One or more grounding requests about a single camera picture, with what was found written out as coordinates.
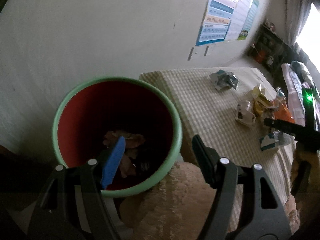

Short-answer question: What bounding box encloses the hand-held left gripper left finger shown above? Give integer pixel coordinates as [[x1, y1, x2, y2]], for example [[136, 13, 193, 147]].
[[32, 136, 126, 240]]

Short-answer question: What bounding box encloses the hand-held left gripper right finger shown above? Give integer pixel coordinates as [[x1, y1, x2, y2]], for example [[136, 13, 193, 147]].
[[192, 134, 293, 240]]

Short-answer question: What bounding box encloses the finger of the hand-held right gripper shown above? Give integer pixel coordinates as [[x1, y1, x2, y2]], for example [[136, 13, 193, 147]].
[[264, 117, 320, 151]]

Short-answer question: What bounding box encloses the blue white carton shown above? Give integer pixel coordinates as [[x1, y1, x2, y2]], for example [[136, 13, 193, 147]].
[[259, 131, 292, 152]]

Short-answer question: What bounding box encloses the green trash bin red inside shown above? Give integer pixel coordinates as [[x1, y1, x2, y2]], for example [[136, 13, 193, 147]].
[[52, 77, 182, 198]]

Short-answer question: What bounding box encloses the orange drink bottle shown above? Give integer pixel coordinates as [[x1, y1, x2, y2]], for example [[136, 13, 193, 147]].
[[271, 87, 295, 123]]

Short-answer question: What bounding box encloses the dark brown wrapper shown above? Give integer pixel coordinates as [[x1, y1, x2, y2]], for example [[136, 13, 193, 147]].
[[134, 152, 157, 174]]

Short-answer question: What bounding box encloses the beige checked mat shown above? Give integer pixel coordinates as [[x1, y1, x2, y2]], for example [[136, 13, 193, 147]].
[[139, 67, 299, 205]]

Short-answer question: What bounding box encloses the yellow wrapper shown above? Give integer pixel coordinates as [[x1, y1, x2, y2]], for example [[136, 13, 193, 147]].
[[251, 84, 274, 117]]

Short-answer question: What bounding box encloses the small crumpled white wrapper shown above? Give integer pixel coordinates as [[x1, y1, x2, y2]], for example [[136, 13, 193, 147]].
[[236, 100, 257, 125]]

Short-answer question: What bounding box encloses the window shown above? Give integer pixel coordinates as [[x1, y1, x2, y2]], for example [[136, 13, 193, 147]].
[[296, 2, 320, 64]]

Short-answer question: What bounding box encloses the dark wooden shelf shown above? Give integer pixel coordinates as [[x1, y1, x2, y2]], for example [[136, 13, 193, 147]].
[[247, 21, 296, 74]]

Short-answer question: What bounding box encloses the crumpled blue grey wrapper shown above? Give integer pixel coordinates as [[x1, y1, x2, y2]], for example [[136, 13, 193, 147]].
[[209, 69, 239, 91]]

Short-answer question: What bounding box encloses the beige curtain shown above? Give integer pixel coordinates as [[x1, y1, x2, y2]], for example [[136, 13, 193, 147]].
[[285, 0, 313, 46]]

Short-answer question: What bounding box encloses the green bordered poster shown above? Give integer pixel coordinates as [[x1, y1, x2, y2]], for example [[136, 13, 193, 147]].
[[236, 0, 260, 41]]

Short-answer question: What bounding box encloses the white chart poster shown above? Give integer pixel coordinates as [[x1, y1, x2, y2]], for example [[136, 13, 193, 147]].
[[224, 0, 254, 42]]

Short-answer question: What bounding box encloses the large blue chart poster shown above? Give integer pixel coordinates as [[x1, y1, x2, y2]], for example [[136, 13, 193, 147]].
[[195, 0, 247, 47]]

